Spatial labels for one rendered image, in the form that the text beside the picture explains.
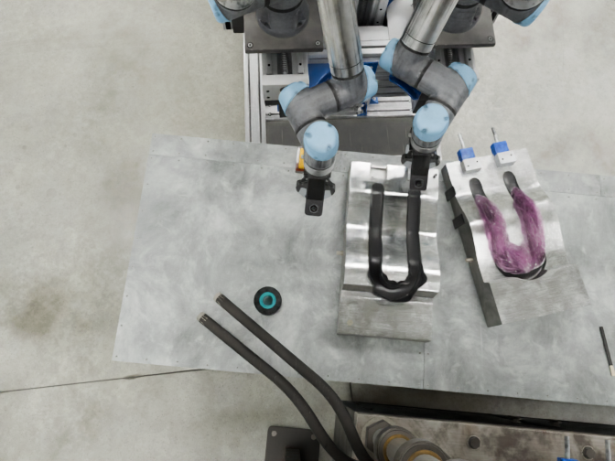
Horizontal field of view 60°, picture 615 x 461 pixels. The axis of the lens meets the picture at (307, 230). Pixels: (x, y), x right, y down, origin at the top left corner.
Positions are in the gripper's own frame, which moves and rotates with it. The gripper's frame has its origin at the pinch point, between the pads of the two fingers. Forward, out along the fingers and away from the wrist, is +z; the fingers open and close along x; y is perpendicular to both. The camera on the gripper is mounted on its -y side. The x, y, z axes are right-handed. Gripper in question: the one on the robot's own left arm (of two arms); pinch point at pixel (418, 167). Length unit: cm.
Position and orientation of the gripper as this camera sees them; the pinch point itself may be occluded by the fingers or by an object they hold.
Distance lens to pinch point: 155.0
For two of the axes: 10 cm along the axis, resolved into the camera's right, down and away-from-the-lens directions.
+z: 1.2, 1.3, 9.8
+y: 0.8, -9.9, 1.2
